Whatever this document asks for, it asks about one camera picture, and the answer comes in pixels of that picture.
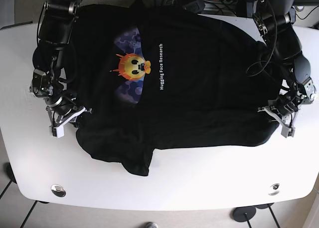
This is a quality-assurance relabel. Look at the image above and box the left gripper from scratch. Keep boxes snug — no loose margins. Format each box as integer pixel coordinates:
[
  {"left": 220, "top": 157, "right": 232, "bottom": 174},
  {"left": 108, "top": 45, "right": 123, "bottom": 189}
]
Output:
[{"left": 258, "top": 77, "right": 317, "bottom": 127}]

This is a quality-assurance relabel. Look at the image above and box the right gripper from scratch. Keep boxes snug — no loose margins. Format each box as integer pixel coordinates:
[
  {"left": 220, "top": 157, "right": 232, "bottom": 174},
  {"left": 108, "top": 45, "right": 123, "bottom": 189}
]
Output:
[{"left": 30, "top": 68, "right": 92, "bottom": 131}]

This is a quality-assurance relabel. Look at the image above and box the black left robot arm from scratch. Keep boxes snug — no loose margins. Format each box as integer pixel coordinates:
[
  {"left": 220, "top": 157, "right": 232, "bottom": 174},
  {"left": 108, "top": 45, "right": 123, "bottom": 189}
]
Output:
[{"left": 246, "top": 0, "right": 317, "bottom": 138}]

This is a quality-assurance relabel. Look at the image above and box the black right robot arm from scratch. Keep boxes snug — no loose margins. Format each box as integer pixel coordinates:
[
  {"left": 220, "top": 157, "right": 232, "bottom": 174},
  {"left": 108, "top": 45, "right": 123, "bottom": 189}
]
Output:
[{"left": 29, "top": 0, "right": 86, "bottom": 138}]

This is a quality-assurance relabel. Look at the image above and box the left silver table grommet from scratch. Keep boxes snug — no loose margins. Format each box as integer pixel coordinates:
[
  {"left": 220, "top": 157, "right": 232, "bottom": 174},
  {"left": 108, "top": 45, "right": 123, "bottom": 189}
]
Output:
[{"left": 51, "top": 184, "right": 66, "bottom": 198}]

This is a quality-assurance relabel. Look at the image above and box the silver table grommet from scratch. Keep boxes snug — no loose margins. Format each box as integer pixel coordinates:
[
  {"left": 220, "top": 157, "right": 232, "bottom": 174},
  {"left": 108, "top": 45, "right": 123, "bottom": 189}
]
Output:
[
  {"left": 267, "top": 183, "right": 281, "bottom": 196},
  {"left": 51, "top": 184, "right": 66, "bottom": 198}
]

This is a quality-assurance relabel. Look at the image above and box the right silver table grommet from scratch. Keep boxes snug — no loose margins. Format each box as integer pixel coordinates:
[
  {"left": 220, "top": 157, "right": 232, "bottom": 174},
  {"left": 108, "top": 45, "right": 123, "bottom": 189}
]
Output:
[{"left": 267, "top": 183, "right": 281, "bottom": 196}]

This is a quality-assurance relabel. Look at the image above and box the black round stand base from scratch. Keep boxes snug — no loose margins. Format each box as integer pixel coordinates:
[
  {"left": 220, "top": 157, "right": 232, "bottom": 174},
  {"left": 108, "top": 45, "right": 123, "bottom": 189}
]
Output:
[{"left": 232, "top": 206, "right": 256, "bottom": 223}]

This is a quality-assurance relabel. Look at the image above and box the left grey shoe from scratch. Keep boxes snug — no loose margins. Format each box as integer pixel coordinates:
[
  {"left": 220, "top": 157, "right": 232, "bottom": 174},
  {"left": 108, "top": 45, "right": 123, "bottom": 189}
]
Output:
[{"left": 144, "top": 222, "right": 159, "bottom": 228}]

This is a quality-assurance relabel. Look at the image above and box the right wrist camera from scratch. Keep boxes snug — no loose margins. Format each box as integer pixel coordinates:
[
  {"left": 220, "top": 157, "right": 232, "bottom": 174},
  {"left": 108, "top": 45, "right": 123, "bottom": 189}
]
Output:
[{"left": 51, "top": 126, "right": 64, "bottom": 138}]

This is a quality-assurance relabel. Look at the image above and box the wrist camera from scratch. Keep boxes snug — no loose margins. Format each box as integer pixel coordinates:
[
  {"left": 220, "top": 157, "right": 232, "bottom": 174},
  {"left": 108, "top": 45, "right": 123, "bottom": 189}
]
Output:
[
  {"left": 51, "top": 126, "right": 64, "bottom": 138},
  {"left": 281, "top": 126, "right": 295, "bottom": 138}
]

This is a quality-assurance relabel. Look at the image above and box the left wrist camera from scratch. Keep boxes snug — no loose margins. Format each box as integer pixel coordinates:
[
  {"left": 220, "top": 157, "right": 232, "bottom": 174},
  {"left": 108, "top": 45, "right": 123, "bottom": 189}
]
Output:
[{"left": 281, "top": 126, "right": 295, "bottom": 138}]

